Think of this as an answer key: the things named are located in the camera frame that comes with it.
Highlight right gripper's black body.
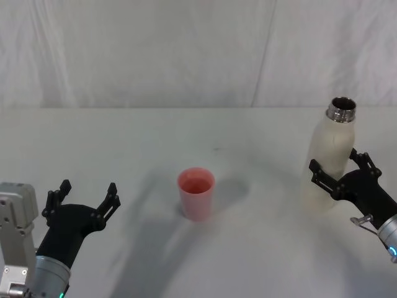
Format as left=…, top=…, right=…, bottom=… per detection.
left=336, top=168, right=397, bottom=232

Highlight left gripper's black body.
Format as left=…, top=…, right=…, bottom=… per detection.
left=36, top=203, right=106, bottom=269

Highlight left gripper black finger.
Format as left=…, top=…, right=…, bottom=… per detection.
left=90, top=182, right=122, bottom=227
left=41, top=179, right=73, bottom=218

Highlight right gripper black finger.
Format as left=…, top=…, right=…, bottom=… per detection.
left=308, top=159, right=345, bottom=201
left=349, top=148, right=383, bottom=179

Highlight cream vacuum bottle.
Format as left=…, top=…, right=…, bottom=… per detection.
left=300, top=96, right=357, bottom=214

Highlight pink plastic cup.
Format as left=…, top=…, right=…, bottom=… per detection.
left=177, top=167, right=216, bottom=222

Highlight white table cloth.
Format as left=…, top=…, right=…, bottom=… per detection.
left=0, top=105, right=397, bottom=298

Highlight white curtain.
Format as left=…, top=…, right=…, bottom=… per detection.
left=0, top=0, right=397, bottom=109

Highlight thin dark cable, silver plug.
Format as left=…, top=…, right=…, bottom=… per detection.
left=350, top=214, right=392, bottom=249

